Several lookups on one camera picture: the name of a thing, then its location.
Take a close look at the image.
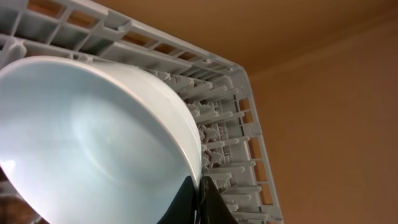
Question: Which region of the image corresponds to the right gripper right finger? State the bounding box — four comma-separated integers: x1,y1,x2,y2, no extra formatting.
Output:
199,176,238,224

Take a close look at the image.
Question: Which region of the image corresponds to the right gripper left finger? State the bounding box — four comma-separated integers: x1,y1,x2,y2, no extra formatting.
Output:
157,176,197,224

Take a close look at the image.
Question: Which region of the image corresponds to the light blue bowl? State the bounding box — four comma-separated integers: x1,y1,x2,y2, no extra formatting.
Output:
1,56,201,223

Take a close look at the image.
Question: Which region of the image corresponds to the grey dishwasher rack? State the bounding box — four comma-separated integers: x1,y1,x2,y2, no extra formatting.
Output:
1,0,284,223

